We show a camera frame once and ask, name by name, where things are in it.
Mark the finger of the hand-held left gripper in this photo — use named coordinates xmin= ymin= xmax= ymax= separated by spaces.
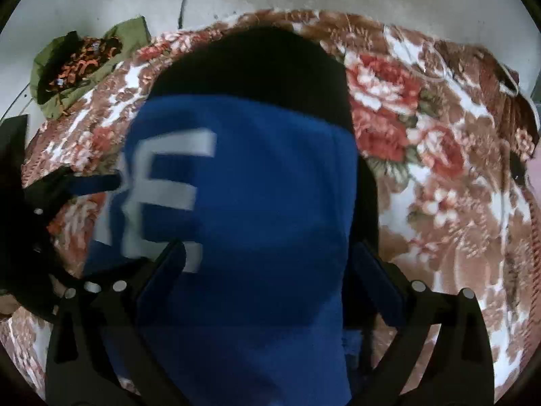
xmin=40 ymin=243 xmax=104 ymax=296
xmin=24 ymin=166 xmax=124 ymax=221

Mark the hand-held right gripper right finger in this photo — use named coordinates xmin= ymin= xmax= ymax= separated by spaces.
xmin=343 ymin=239 xmax=496 ymax=406

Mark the floral blanket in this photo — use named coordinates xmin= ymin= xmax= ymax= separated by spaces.
xmin=0 ymin=8 xmax=541 ymax=402

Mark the blue and black hoodie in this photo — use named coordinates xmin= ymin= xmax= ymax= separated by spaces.
xmin=82 ymin=25 xmax=381 ymax=406

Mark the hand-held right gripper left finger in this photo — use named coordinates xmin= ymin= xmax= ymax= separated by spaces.
xmin=46 ymin=239 xmax=193 ymax=406

